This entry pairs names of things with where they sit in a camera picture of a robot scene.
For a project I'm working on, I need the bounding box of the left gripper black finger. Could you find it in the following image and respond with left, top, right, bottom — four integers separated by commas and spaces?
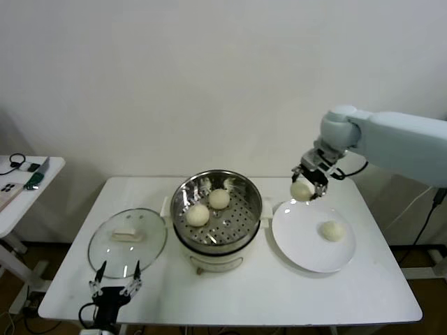
122, 260, 142, 296
89, 260, 108, 297

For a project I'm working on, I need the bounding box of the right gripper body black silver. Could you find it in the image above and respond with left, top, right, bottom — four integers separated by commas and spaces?
300, 139, 346, 186

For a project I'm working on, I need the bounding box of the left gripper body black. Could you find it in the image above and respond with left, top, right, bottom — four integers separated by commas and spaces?
92, 286, 130, 325

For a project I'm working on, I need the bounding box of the white steamed baozi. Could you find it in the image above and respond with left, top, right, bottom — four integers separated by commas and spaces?
290, 181, 314, 202
320, 220, 346, 243
186, 204, 211, 228
208, 188, 231, 211

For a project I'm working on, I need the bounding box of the round glass lid cream handle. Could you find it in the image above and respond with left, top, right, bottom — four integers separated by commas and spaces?
87, 208, 168, 279

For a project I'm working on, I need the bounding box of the perforated steel steamer basket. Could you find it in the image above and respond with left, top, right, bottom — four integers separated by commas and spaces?
160, 170, 274, 247

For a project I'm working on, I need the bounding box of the white round plate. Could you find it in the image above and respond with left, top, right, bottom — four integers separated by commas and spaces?
271, 199, 357, 274

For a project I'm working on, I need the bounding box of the dark floor power strip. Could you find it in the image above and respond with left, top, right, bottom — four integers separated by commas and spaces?
23, 292, 43, 311

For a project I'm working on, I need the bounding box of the cream electric cooking pot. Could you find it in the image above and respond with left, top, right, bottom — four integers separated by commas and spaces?
173, 223, 261, 275

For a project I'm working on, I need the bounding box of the white side table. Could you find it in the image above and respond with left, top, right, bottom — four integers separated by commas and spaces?
0, 155, 66, 290

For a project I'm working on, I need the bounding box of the beige booklet with black dots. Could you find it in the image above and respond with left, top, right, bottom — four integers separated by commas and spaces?
0, 181, 22, 212

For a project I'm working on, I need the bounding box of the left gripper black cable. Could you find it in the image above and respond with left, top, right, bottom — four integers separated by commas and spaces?
79, 302, 98, 329

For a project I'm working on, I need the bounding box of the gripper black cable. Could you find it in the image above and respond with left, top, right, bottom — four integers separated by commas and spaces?
333, 159, 370, 181
79, 302, 98, 329

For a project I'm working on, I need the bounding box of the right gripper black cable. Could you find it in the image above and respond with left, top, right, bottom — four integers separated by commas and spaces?
333, 159, 370, 181

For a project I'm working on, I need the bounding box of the white wall cable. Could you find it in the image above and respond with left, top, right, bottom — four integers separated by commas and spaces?
393, 186, 434, 224

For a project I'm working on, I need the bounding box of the black power cable with adapter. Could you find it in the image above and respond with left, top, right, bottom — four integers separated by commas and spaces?
413, 190, 446, 247

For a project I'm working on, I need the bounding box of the black coiled cable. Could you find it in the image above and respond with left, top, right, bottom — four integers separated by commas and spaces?
0, 153, 26, 175

